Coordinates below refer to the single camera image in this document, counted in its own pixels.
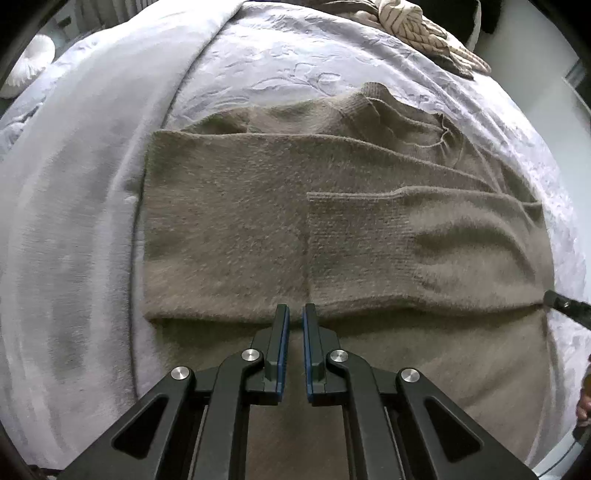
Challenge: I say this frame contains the taupe knit sweater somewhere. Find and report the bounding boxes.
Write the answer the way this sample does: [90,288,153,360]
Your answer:
[142,83,554,459]

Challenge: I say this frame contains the brown and cream clothes pile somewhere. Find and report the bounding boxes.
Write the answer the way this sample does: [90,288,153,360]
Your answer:
[311,1,492,80]

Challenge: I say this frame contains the person's right hand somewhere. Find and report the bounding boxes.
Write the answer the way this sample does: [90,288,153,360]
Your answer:
[576,357,591,427]

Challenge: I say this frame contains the lavender fleece blanket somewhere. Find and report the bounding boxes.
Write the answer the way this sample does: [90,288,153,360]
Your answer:
[1,1,240,468]

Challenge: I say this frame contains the black hanging garment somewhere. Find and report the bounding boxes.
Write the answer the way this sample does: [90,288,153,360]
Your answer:
[465,0,504,51]

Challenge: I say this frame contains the lavender embossed bedspread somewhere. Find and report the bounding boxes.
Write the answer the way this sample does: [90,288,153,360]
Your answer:
[0,2,591,471]

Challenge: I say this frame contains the round white pleated cushion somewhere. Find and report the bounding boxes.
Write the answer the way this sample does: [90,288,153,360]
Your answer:
[1,34,56,99]

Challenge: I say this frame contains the dark framed wall mirror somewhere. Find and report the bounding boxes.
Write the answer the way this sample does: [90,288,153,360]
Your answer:
[564,59,591,111]

